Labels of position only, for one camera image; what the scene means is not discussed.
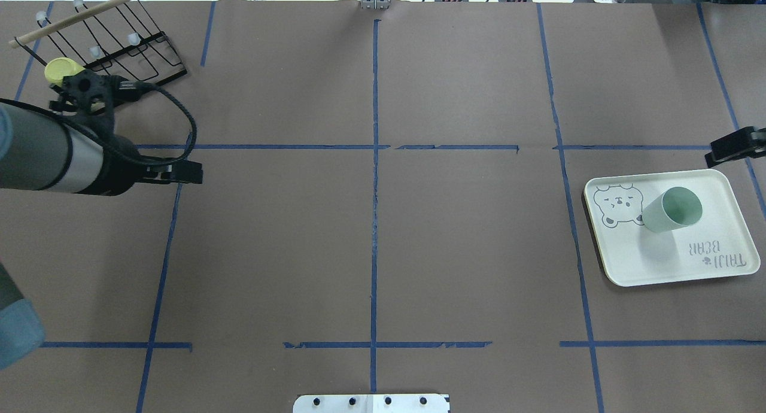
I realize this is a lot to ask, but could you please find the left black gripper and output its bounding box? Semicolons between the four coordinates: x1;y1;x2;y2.
96;135;203;196

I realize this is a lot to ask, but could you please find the pale green cup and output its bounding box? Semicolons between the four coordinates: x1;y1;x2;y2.
642;187;703;233

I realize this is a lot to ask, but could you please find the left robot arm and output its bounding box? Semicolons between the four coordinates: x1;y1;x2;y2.
1;99;203;196

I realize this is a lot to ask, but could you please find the white bear print tray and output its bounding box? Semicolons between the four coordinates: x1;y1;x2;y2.
583;169;761;287

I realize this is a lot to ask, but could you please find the yellow cup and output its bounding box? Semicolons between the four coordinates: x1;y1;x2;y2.
44;57;85;86

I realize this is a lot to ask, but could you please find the wooden dowel rod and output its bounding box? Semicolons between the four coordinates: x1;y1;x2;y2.
7;0;134;48

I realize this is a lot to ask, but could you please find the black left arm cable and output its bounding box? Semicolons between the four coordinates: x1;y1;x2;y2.
90;81;198;165

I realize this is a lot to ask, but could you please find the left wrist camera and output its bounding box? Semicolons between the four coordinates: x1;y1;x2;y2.
48;69;117;140

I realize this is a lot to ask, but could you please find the black wire cup rack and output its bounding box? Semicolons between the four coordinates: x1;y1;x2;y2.
19;0;188;86

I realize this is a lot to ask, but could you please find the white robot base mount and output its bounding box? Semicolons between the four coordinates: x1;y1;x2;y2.
292;393;451;412

